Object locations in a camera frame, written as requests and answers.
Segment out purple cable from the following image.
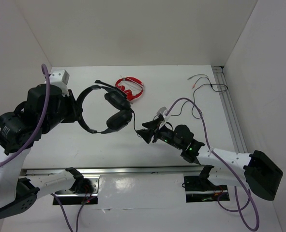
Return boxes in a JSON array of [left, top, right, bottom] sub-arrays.
[[166, 98, 259, 232], [0, 63, 89, 232]]

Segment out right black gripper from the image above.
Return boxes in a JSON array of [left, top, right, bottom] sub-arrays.
[[135, 117, 183, 150]]

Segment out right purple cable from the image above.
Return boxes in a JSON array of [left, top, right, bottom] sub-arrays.
[[166, 98, 259, 232]]

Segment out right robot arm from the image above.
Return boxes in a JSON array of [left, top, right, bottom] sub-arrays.
[[137, 119, 283, 201]]

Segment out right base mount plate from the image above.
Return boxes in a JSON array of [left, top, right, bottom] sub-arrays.
[[182, 176, 230, 203]]

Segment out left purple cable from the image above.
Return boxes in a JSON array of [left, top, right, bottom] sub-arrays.
[[0, 63, 89, 232]]

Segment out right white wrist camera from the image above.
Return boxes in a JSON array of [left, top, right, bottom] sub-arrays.
[[155, 107, 171, 129]]

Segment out aluminium rail front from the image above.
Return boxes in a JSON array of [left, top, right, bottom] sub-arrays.
[[20, 164, 230, 176]]

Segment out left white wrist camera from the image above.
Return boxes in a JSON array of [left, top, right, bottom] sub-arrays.
[[49, 70, 70, 96]]

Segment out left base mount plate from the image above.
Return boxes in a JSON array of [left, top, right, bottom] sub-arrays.
[[54, 175, 100, 205]]

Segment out black headset with microphone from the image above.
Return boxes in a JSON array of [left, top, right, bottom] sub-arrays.
[[76, 80, 133, 134]]

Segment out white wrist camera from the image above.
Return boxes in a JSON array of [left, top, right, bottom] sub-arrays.
[[155, 107, 171, 129], [49, 70, 70, 96]]

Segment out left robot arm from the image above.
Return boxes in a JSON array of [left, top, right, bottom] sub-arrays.
[[0, 84, 90, 219]]

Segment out aluminium rail right side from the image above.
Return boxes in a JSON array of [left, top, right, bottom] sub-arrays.
[[212, 66, 248, 153]]

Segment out base mount plate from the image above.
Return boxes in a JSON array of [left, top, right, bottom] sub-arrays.
[[54, 175, 100, 205], [182, 176, 230, 203]]

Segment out red headphones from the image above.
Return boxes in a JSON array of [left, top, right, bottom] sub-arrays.
[[115, 76, 145, 103]]

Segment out aluminium rail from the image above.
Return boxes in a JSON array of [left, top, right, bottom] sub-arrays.
[[20, 164, 230, 176], [212, 66, 248, 153]]

